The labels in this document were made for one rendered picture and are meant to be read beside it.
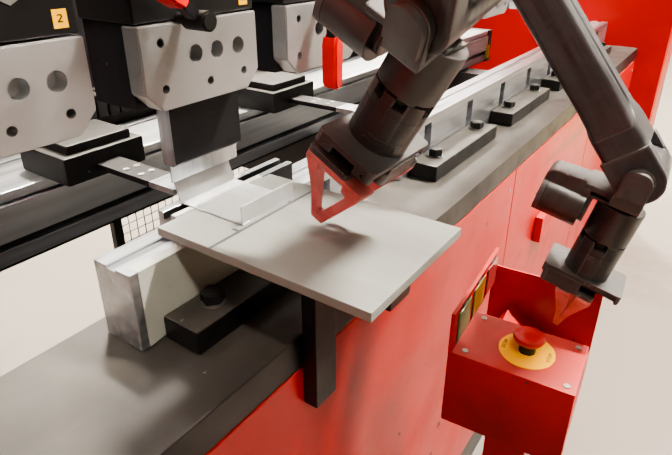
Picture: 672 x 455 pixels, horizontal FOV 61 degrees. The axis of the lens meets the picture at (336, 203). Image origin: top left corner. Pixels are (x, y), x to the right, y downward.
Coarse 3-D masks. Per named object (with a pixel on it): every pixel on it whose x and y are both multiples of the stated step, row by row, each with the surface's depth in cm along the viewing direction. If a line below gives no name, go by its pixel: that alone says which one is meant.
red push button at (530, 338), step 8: (520, 328) 74; (528, 328) 74; (520, 336) 73; (528, 336) 73; (536, 336) 73; (544, 336) 73; (520, 344) 73; (528, 344) 72; (536, 344) 72; (520, 352) 74; (528, 352) 73
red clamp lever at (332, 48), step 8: (328, 32) 67; (328, 40) 67; (336, 40) 67; (328, 48) 67; (336, 48) 67; (328, 56) 68; (336, 56) 67; (328, 64) 68; (336, 64) 68; (328, 72) 69; (336, 72) 68; (328, 80) 69; (336, 80) 69; (336, 88) 69
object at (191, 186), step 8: (208, 168) 67; (216, 168) 68; (224, 168) 69; (192, 176) 66; (200, 176) 66; (208, 176) 67; (216, 176) 68; (224, 176) 69; (232, 176) 70; (176, 184) 64; (184, 184) 65; (192, 184) 65; (200, 184) 66; (208, 184) 67; (216, 184) 68; (184, 192) 65; (192, 192) 65; (200, 192) 66; (184, 200) 64
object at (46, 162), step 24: (96, 120) 81; (72, 144) 72; (96, 144) 75; (120, 144) 77; (24, 168) 77; (48, 168) 73; (72, 168) 72; (96, 168) 75; (120, 168) 73; (144, 168) 73; (168, 192) 67
